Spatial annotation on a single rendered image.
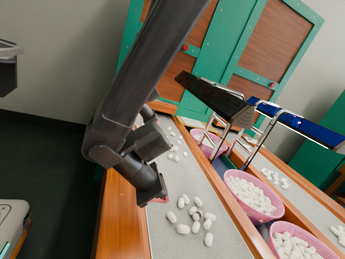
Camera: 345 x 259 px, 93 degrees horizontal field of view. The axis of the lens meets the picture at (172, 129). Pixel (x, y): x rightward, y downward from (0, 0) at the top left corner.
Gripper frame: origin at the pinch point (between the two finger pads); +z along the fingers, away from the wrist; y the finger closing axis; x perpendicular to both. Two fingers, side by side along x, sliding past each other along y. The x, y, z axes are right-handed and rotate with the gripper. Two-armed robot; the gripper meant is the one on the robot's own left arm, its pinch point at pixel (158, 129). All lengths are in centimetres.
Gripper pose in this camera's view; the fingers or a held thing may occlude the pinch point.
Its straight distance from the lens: 83.9
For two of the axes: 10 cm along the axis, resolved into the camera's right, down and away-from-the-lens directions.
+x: -8.5, 5.2, 0.4
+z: 4.6, 7.2, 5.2
